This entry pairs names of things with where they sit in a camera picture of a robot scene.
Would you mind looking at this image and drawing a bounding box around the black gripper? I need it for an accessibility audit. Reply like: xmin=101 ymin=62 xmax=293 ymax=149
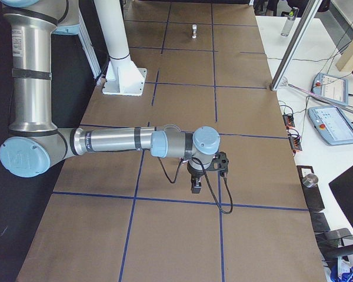
xmin=187 ymin=162 xmax=204 ymax=193

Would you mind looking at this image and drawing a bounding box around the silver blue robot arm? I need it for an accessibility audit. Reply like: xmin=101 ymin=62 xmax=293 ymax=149
xmin=0 ymin=1 xmax=228 ymax=193

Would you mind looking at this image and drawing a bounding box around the orange black connector block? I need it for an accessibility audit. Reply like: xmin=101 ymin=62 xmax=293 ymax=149
xmin=282 ymin=114 xmax=295 ymax=129

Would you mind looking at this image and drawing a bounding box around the steel cylinder weight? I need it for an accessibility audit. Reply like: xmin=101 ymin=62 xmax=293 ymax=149
xmin=302 ymin=173 xmax=318 ymax=188

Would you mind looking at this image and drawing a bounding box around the near teach pendant tablet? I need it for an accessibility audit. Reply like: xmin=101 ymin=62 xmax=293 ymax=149
xmin=308 ymin=106 xmax=353 ymax=146

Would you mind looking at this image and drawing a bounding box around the teach pendant tablet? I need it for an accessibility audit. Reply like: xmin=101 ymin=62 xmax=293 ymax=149
xmin=308 ymin=106 xmax=353 ymax=146
xmin=311 ymin=72 xmax=349 ymax=106

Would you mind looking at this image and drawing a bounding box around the far teach pendant tablet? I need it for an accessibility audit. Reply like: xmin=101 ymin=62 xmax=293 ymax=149
xmin=311 ymin=72 xmax=349 ymax=106

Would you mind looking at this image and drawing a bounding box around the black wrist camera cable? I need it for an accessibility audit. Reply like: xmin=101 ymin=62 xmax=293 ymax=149
xmin=156 ymin=157 xmax=234 ymax=214

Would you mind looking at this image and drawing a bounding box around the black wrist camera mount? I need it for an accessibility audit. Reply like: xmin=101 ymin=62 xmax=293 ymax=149
xmin=207 ymin=152 xmax=229 ymax=178

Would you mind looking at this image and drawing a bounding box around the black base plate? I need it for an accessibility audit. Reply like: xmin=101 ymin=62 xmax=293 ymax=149
xmin=297 ymin=165 xmax=325 ymax=212

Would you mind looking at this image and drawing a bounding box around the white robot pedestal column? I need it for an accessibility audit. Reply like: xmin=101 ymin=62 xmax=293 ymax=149
xmin=94 ymin=0 xmax=147 ymax=96

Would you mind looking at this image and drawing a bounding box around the aluminium frame post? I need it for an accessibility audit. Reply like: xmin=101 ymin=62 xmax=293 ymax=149
xmin=270 ymin=0 xmax=322 ymax=91

